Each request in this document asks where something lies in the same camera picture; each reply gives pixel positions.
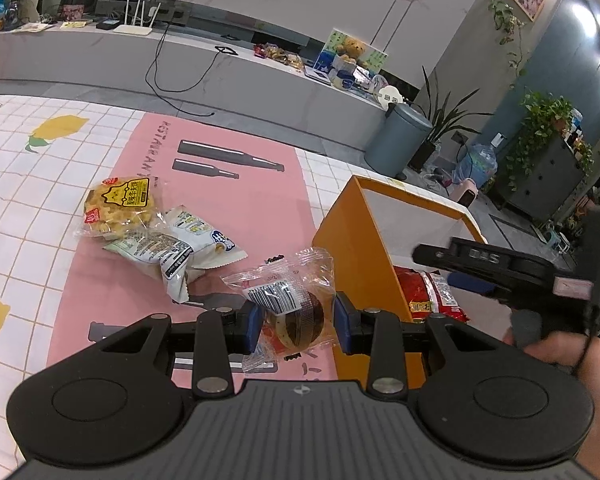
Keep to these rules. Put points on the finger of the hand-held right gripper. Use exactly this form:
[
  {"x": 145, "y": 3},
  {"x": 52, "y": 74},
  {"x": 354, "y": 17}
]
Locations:
[{"x": 472, "y": 282}]

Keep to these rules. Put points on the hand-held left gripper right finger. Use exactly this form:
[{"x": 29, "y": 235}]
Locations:
[{"x": 342, "y": 325}]

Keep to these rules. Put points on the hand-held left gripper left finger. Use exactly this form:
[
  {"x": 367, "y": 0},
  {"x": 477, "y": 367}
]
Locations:
[{"x": 255, "y": 330}]

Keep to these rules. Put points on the clear packet with brown cake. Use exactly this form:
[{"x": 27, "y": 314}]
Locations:
[{"x": 290, "y": 310}]

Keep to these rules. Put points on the red snack packet silver label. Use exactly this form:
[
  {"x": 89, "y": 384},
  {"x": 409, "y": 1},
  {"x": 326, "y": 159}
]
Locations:
[{"x": 430, "y": 295}]

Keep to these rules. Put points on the orange cardboard box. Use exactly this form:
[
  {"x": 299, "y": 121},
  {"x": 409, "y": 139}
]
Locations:
[{"x": 350, "y": 230}]

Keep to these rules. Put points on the person's right hand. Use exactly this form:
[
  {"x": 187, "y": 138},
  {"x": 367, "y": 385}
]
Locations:
[{"x": 560, "y": 352}]

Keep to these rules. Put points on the pink heater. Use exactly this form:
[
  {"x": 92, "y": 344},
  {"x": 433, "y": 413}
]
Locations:
[{"x": 466, "y": 194}]

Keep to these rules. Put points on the grey cabinet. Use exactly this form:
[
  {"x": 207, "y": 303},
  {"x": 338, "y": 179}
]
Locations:
[{"x": 550, "y": 180}]

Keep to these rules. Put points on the white packet with green marks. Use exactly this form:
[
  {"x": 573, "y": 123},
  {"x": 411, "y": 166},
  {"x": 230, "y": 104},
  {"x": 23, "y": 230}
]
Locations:
[{"x": 205, "y": 232}]

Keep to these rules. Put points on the blue water bottle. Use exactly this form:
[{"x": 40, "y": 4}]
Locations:
[{"x": 477, "y": 167}]

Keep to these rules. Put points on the pale packet with black text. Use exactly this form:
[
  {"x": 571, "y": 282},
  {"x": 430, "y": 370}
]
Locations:
[{"x": 155, "y": 255}]

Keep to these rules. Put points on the pink mat with bottle print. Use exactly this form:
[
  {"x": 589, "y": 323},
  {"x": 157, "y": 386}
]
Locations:
[{"x": 220, "y": 185}]

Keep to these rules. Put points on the bushy green plant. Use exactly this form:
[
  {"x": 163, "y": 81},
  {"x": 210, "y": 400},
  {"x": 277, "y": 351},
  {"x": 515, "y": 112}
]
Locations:
[{"x": 540, "y": 125}]

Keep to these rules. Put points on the grey trash can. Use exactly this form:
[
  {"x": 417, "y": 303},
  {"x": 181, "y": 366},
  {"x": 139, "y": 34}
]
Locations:
[{"x": 397, "y": 140}]

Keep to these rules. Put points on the long-leaved potted plant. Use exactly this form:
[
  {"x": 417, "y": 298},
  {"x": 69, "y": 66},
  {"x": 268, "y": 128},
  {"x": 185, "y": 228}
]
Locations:
[{"x": 442, "y": 120}]

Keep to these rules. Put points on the round yellow snack packet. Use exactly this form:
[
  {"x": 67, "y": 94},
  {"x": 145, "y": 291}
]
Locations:
[{"x": 117, "y": 205}]

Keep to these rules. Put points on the white round object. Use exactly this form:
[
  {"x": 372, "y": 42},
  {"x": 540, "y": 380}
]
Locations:
[{"x": 391, "y": 96}]

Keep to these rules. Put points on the blue white box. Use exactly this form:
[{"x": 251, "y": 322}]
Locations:
[{"x": 332, "y": 67}]

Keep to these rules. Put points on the brown teddy bear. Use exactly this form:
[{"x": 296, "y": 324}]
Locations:
[{"x": 352, "y": 50}]

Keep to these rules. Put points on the hanging vine plant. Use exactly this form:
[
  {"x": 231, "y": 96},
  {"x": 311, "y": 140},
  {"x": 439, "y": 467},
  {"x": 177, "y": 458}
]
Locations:
[{"x": 505, "y": 20}]

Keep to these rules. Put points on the pile of small snack packets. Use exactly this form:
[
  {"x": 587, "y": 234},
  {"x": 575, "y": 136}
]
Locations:
[{"x": 280, "y": 55}]

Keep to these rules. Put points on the grey television console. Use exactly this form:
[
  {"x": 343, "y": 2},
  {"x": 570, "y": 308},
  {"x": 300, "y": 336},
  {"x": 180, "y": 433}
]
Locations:
[{"x": 105, "y": 60}]

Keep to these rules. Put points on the white router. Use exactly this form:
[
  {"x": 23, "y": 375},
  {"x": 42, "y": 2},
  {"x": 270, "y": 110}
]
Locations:
[{"x": 135, "y": 27}]

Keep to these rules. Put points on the black set-top box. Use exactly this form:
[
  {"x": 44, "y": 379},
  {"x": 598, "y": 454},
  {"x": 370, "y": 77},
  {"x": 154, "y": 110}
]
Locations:
[{"x": 109, "y": 23}]

